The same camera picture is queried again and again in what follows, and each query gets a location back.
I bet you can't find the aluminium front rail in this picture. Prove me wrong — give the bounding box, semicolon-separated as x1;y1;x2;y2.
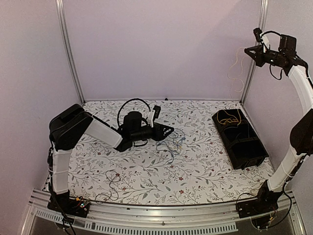
21;189;306;235

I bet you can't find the tangled cable pile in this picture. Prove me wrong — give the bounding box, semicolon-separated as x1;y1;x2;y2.
155;127;188;165

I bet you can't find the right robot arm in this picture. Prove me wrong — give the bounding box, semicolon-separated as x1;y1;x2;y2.
245;28;313;213

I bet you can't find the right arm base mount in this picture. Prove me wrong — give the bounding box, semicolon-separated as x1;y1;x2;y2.
235;191;292;230

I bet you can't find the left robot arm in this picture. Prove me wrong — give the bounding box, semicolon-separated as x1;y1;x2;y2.
47;104;175;212

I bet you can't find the black plastic bin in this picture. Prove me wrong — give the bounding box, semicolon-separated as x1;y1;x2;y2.
212;109;268;170

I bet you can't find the black cable on mat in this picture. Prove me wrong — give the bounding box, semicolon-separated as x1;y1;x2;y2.
94;169;122;204

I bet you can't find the right aluminium frame post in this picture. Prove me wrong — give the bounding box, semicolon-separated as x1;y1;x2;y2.
240;0;268;106

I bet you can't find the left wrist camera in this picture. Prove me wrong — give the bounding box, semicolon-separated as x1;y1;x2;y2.
153;105;161;118

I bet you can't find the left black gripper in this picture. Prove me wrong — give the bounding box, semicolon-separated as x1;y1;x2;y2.
131;122;174;142

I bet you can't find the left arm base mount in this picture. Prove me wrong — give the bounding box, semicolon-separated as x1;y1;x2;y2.
47;191;90;218

